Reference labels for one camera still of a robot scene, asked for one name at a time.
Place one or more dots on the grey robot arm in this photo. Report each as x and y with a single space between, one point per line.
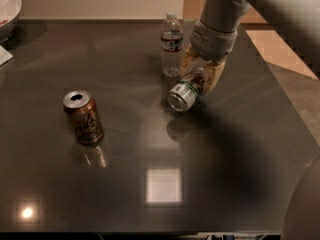
298 23

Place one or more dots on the clear plastic water bottle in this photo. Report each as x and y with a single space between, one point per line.
171 38

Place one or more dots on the orange soda can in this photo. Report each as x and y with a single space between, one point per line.
81 111

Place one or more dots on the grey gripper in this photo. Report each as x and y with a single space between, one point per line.
212 41

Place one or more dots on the white paper sheet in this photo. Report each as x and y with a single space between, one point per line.
5 56

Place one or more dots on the green white 7up can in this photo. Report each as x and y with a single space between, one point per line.
186 92

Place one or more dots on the white bowl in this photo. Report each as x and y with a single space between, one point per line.
9 16

